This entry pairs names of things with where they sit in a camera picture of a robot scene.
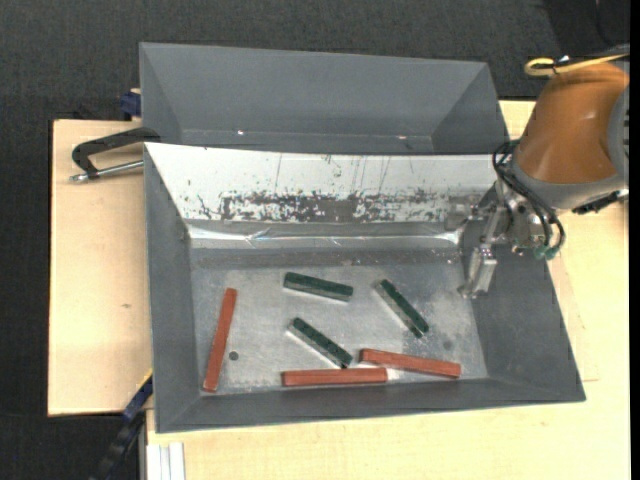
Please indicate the red-brown flat block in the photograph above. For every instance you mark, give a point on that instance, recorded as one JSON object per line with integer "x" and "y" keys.
{"x": 334, "y": 377}
{"x": 410, "y": 363}
{"x": 220, "y": 340}

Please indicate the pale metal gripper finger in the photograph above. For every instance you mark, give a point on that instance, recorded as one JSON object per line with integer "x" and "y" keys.
{"x": 485, "y": 275}
{"x": 471, "y": 270}

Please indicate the grey metal bin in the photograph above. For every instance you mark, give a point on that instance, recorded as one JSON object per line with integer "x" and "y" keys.
{"x": 310, "y": 98}

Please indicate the dark green flat block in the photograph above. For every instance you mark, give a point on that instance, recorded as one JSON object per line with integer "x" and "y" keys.
{"x": 321, "y": 342}
{"x": 402, "y": 308}
{"x": 318, "y": 286}

